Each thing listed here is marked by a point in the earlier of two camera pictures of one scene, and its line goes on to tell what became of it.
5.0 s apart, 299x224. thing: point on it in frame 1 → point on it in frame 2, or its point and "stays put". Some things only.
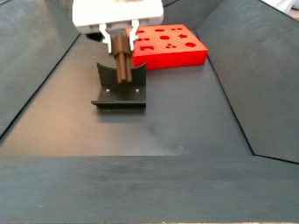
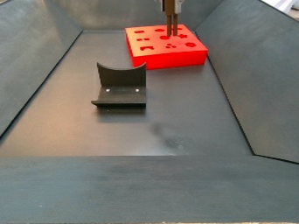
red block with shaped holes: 167,45 stays put
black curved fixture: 120,95 stays put
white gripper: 107,12 → 178,6
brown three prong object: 120,44 → 171,17
